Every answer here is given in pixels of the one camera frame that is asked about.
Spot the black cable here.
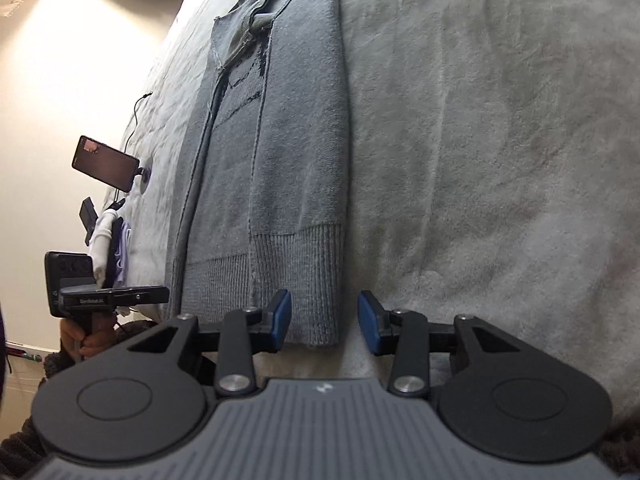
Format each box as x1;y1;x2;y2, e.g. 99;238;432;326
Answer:
117;91;154;206

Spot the purple white cloth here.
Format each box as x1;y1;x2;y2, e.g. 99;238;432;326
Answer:
111;220;135;317

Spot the grey knit patterned sweater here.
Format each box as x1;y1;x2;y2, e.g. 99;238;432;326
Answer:
162;0;351;348

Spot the person's left hand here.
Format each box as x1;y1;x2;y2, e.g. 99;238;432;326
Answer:
60;315;119;361

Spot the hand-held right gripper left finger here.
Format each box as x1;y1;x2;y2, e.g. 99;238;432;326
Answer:
127;289;293;397

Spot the person's left forearm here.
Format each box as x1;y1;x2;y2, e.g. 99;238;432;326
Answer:
42;320;161;391

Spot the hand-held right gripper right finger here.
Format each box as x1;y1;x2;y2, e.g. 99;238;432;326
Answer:
357;290;507;397

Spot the black smartphone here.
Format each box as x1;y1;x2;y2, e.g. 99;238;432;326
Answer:
71;135;140;192

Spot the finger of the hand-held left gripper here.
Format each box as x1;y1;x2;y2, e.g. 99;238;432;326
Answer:
113;285;171;307

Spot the bed with grey sheet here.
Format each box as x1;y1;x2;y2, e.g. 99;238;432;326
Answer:
102;0;640;461

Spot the small black device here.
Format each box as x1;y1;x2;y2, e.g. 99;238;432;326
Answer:
79;197;126;246

